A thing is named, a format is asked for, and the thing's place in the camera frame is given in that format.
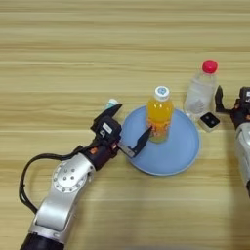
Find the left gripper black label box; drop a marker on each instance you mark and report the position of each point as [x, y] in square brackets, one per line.
[107, 128]

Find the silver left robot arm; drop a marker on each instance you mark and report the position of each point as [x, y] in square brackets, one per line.
[62, 192]

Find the orange juice bottle white cap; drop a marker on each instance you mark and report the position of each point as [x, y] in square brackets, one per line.
[159, 114]

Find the small white black cube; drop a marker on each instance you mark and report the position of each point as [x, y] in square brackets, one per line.
[210, 121]

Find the clear water bottle red cap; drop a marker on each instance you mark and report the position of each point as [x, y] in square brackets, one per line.
[200, 92]

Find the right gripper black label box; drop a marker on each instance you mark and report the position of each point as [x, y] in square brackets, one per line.
[245, 94]

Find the blue round plate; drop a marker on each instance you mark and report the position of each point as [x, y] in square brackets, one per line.
[177, 153]

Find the green white glue stick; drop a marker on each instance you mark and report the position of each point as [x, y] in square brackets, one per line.
[112, 103]

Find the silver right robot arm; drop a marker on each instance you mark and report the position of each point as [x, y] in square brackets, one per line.
[244, 153]

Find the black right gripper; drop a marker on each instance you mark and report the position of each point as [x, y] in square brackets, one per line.
[241, 115]

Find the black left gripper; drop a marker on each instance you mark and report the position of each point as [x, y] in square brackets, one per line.
[102, 153]

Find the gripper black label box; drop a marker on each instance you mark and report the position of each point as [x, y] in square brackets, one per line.
[107, 128]
[245, 94]

